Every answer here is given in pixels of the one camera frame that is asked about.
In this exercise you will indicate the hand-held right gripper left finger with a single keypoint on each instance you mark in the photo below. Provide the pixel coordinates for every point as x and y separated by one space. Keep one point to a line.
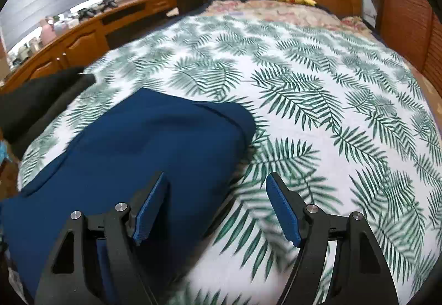
152 208

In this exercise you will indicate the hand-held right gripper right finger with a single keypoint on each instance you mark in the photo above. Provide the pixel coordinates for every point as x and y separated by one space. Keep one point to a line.
283 211

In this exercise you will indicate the blue suit jacket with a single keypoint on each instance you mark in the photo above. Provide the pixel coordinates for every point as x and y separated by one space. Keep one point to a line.
138 146

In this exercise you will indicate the leaf print bed sheet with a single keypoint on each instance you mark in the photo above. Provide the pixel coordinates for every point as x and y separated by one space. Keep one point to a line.
310 101

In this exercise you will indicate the black garment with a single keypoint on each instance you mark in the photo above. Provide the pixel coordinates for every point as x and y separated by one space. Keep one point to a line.
38 101

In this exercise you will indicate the wooden desk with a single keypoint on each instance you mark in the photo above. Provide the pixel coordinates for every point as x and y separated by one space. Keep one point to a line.
83 39

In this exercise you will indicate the white box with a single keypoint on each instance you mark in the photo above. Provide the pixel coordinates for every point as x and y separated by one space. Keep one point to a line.
65 26

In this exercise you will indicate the black device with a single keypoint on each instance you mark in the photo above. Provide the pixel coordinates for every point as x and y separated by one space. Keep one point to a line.
107 5
86 13

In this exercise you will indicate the pink box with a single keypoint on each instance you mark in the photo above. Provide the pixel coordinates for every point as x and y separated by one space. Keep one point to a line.
47 30

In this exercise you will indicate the wooden louvered wardrobe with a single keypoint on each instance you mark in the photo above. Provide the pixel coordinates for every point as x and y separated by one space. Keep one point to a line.
407 14

